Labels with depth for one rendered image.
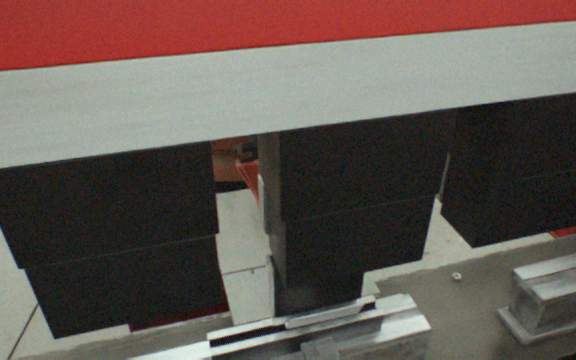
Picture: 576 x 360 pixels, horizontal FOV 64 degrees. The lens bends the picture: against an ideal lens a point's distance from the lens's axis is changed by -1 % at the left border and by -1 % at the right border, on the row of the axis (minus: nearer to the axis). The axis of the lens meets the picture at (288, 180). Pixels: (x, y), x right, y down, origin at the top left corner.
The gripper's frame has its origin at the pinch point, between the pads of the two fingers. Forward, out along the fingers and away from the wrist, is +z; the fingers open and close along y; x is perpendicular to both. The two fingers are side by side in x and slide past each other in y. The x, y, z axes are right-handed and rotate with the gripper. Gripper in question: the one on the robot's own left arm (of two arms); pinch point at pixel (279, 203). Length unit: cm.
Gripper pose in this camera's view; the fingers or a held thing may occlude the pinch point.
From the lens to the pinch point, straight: 65.3
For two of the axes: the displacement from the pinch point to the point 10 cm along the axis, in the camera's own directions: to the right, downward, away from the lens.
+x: -2.3, -0.4, 9.7
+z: 1.4, 9.9, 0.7
